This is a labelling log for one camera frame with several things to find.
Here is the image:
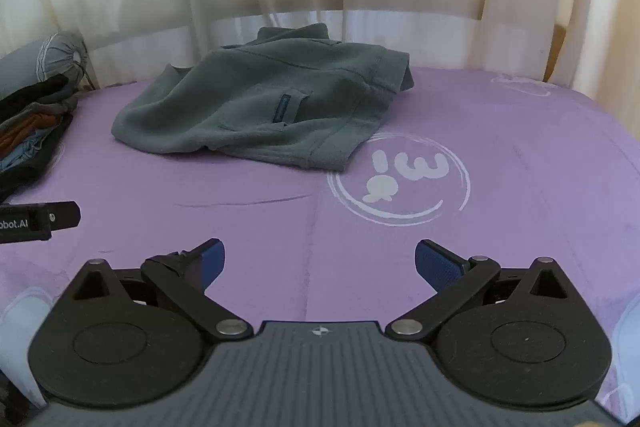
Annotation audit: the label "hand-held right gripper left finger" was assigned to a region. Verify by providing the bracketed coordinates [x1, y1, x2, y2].
[67, 237, 253, 342]

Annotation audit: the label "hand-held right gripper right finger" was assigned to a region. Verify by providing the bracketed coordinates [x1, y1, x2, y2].
[387, 239, 573, 342]

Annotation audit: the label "pile of dark clothes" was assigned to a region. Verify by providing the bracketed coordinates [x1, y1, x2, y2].
[0, 74, 79, 204]

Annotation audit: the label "wooden frame post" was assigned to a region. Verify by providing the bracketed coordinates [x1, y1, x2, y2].
[542, 24, 568, 82]

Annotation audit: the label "grey-green fleece pants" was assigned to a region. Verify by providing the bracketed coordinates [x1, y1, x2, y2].
[111, 23, 416, 172]

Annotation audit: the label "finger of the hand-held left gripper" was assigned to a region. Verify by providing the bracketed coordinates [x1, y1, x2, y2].
[46, 201, 81, 230]

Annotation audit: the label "purple printed bed sheet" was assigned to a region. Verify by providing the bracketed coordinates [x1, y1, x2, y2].
[0, 67, 640, 427]

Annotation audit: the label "grey bolster pillow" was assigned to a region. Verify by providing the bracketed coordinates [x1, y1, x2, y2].
[0, 32, 92, 95]

